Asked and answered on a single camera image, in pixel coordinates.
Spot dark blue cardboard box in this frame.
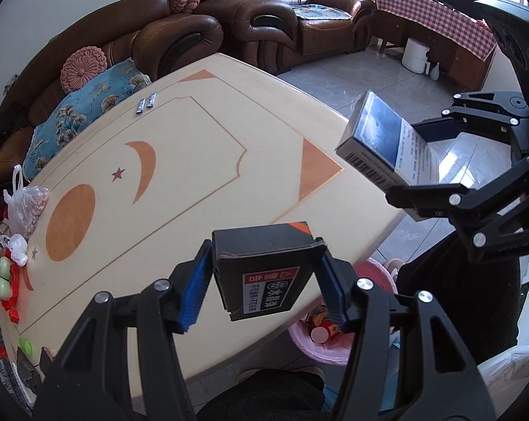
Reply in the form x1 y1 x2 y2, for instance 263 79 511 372
335 90 441 222

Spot short brown leather sofa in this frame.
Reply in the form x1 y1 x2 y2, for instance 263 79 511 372
193 0 378 76

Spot white air fryer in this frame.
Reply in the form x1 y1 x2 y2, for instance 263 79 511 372
401 38 430 75

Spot blue patterned cushion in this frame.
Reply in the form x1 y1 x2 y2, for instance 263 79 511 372
22 58 152 183

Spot person's beige right shoe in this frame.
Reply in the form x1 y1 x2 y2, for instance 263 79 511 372
382 258 406 282

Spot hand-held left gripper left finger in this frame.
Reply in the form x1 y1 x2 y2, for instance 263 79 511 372
32 239 215 421

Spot black cloth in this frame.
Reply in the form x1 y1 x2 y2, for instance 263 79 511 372
0 111 14 159

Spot cream wooden table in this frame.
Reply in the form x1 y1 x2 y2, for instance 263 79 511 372
0 53 406 404

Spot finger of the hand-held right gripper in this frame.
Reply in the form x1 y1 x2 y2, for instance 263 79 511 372
386 155 529 265
411 91 529 163

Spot brown wooden cabinet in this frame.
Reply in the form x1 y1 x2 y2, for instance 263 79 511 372
370 6 496 94

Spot long brown leather sofa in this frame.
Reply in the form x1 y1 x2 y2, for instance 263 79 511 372
0 0 225 200

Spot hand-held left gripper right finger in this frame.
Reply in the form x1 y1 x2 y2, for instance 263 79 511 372
316 249 497 421

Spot large pink crochet cushion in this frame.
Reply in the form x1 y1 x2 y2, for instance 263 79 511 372
60 46 109 94

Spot person's right leg black pants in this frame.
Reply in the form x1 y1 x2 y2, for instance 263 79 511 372
396 237 525 362

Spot plastic bag of peanuts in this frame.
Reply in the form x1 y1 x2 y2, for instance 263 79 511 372
3 164 50 241

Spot black cardboard box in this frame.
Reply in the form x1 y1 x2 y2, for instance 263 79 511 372
212 221 327 322

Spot red plastic piece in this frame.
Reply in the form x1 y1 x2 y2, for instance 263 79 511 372
1 271 35 322

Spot red checked tablecloth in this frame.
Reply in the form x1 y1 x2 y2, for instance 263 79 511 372
373 0 499 62

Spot small white plastic bag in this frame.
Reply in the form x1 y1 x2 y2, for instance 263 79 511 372
0 234 29 268

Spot blue patterned seat cover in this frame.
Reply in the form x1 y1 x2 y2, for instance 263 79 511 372
289 3 354 22

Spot white plastic sack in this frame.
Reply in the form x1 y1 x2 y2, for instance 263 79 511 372
477 346 529 399

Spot colourful snack wrapper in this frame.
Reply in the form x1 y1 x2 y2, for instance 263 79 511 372
305 302 336 328

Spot pink plastic bin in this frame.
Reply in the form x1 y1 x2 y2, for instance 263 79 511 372
288 258 399 367

